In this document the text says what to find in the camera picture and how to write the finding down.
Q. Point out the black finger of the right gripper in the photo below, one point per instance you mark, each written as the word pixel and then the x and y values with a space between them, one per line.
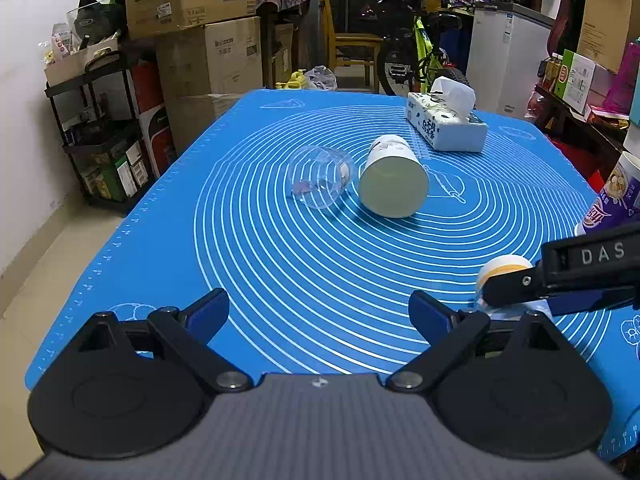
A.
pixel 592 300
pixel 515 288

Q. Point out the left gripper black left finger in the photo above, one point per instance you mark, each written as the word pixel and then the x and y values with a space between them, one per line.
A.
pixel 121 389

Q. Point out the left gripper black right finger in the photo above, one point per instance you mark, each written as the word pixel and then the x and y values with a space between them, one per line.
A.
pixel 516 389

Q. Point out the blue and yellow paper cup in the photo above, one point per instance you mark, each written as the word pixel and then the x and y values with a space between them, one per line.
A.
pixel 503 265

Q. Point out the purple paper cup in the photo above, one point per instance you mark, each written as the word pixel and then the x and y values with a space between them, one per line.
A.
pixel 618 202

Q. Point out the white paper cup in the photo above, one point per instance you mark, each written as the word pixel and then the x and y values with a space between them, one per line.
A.
pixel 393 183

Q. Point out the clear plastic cup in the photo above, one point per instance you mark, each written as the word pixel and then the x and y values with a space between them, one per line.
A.
pixel 317 176

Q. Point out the white tissue box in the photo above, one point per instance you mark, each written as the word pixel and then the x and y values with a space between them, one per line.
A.
pixel 445 117

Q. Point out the green and white carton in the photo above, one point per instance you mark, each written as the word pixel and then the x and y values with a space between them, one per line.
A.
pixel 574 80

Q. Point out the blue silicone baking mat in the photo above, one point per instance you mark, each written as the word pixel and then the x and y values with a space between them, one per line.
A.
pixel 322 291

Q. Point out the tall brown cardboard box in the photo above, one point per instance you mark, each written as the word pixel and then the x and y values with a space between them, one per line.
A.
pixel 607 27

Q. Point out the green and black bicycle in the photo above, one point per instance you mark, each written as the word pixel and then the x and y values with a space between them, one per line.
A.
pixel 411 57

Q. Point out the black metal shelf rack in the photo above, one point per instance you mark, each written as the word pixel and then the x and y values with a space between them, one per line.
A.
pixel 111 115

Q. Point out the yellow oil jug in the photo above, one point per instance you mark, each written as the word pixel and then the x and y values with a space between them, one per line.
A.
pixel 297 81

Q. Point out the wooden chair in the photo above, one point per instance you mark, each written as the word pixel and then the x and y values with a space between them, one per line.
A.
pixel 345 49

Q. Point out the lower stacked cardboard box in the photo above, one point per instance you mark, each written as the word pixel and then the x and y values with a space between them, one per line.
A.
pixel 204 71

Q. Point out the dark wooden side table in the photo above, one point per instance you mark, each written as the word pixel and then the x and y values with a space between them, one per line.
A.
pixel 279 38

